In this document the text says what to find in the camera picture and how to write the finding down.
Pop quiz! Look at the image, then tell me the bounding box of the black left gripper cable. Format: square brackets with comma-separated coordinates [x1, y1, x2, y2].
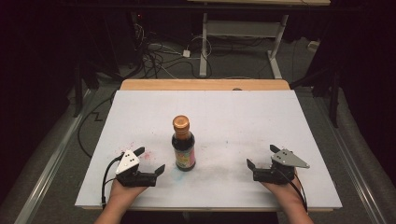
[101, 154, 125, 210]

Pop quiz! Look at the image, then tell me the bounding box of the white board table cover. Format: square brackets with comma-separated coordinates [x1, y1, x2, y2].
[75, 90, 343, 210]

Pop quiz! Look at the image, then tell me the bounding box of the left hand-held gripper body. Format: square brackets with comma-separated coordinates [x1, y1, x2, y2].
[115, 149, 159, 188]

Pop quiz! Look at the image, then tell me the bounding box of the person's left hand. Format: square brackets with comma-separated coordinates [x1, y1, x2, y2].
[107, 178, 148, 209]

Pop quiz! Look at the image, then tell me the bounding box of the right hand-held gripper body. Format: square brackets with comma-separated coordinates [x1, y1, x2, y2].
[252, 148, 311, 186]

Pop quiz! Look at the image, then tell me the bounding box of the person's right hand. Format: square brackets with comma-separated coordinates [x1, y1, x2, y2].
[261, 169, 304, 209]

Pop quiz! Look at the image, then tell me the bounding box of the dark sauce bottle, copper cap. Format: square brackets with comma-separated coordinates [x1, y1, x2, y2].
[171, 115, 197, 173]

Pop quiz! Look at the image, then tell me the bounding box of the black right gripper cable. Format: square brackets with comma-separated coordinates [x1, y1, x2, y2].
[274, 166, 309, 214]

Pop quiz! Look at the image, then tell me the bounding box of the white metal desk frame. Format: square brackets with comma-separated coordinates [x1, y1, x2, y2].
[198, 11, 290, 80]

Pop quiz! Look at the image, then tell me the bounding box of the wooden table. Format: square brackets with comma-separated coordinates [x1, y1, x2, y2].
[119, 78, 291, 92]

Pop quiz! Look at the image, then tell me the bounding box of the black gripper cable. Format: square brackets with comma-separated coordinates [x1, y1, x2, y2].
[101, 154, 125, 210]
[274, 166, 309, 214]

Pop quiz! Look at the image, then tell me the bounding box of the silver floor rail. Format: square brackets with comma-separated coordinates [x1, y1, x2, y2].
[314, 91, 389, 224]
[12, 88, 97, 224]

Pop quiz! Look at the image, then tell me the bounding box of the tangle of floor cables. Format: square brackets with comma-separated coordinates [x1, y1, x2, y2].
[130, 18, 216, 80]

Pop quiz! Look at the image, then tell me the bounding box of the black floor cable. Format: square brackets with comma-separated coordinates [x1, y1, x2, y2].
[77, 89, 118, 160]

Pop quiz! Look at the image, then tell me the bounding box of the black metal stand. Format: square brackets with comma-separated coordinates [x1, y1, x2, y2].
[289, 66, 341, 129]
[72, 57, 94, 119]

